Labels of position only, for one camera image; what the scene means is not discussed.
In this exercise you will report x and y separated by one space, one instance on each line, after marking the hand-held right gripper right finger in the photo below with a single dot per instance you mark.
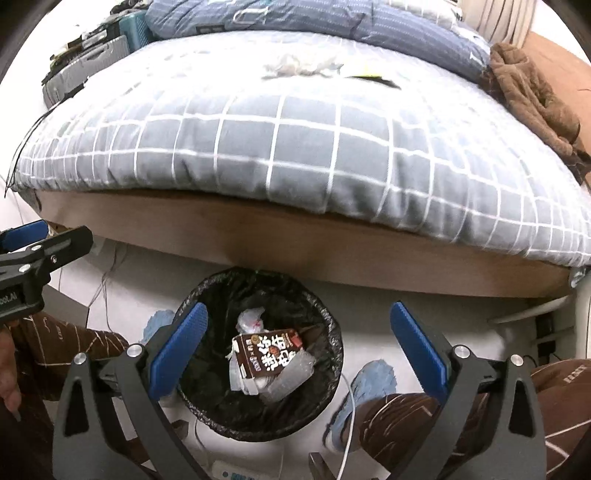
418 355

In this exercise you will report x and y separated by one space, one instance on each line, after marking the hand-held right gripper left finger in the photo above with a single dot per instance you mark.
180 355

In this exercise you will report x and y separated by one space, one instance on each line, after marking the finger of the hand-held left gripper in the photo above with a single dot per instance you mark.
60 249
23 235

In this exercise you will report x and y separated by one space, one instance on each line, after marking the bin with black liner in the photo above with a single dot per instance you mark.
217 410

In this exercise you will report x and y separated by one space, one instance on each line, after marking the clear plastic bag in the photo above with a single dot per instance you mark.
249 319

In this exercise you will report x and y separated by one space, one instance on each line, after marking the brown printed carton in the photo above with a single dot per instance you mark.
270 355

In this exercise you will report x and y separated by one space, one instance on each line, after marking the clear bubble wrap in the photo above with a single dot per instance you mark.
293 374

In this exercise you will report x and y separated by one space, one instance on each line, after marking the person's left hand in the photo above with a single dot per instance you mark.
7 369

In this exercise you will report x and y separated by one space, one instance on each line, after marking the blue slipper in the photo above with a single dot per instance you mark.
157 325
369 383

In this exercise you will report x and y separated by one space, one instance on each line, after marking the person's left leg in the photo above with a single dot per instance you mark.
60 341

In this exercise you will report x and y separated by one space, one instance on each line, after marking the person's leg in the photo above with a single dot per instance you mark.
568 415
60 341

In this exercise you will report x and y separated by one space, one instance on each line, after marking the white power strip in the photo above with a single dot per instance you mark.
233 471

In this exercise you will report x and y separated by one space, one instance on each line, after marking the person's right leg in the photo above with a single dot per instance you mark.
568 415

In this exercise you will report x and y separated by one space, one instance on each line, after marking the grey suitcase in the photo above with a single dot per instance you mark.
87 69

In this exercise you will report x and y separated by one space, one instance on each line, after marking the bed with grey checked sheet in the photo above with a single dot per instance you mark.
323 147

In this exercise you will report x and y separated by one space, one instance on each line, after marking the teal suitcase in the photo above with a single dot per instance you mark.
136 27

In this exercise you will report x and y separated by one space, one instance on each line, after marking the dark flat wrapper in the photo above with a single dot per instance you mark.
374 79

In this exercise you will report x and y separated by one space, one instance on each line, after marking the brown jacket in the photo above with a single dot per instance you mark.
531 92

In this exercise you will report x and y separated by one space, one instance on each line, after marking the crumpled white tissue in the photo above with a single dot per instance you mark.
300 64

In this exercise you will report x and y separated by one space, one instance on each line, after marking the grey checked pillow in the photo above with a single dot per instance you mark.
425 11

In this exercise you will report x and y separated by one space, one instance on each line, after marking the blue checked quilt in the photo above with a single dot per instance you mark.
323 23

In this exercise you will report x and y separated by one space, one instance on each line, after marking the beige curtain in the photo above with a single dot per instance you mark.
498 18

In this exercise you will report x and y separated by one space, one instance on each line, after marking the black wall plug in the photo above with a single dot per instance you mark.
548 334

